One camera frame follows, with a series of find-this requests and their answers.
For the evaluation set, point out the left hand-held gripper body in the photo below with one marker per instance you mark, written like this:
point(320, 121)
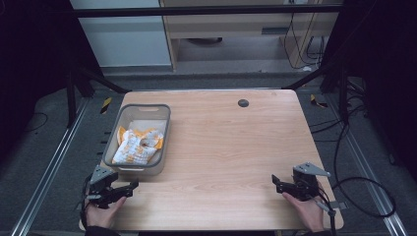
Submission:
point(100, 183)

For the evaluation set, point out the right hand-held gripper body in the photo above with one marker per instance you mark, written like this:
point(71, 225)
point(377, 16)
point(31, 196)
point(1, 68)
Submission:
point(306, 183)

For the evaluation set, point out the person's left hand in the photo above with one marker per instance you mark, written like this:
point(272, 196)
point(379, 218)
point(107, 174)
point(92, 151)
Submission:
point(103, 214)

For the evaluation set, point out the person's right hand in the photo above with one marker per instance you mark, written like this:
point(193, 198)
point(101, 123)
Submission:
point(306, 213)

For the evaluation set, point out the white and orange cloth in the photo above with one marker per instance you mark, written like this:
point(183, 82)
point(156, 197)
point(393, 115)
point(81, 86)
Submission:
point(137, 147)

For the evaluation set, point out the beige basket with grey rim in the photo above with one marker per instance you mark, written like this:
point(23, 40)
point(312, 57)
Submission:
point(147, 113)

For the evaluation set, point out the yellow and black tape marker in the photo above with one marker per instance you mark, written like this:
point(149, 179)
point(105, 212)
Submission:
point(106, 105)
point(316, 101)

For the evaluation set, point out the grey round table grommet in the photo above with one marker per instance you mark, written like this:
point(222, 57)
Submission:
point(243, 103)

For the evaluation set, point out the black metal stand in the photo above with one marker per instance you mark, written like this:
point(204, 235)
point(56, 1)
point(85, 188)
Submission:
point(71, 98)
point(342, 95)

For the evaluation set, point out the white cabinet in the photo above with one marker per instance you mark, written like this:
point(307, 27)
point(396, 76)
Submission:
point(124, 42)

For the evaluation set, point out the light wooden desk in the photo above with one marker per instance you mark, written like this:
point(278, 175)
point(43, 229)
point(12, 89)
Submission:
point(229, 24)

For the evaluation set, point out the aluminium floor rail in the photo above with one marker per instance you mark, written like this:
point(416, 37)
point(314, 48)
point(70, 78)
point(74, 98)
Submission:
point(370, 177)
point(49, 170)

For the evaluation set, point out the black horizontal frame bar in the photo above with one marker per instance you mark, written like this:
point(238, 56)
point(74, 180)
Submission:
point(196, 11)

